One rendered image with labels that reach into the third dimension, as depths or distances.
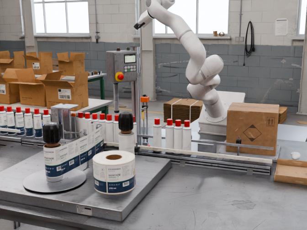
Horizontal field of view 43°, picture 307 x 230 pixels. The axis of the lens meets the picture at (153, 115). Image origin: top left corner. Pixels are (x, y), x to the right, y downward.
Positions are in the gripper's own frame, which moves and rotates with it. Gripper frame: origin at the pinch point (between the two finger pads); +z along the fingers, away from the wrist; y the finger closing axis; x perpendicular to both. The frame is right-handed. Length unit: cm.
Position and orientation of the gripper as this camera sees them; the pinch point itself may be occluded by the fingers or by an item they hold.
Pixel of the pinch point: (137, 26)
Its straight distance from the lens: 248.9
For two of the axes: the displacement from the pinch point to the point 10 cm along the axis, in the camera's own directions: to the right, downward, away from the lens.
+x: 7.4, 5.6, 3.7
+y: -2.7, 7.5, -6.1
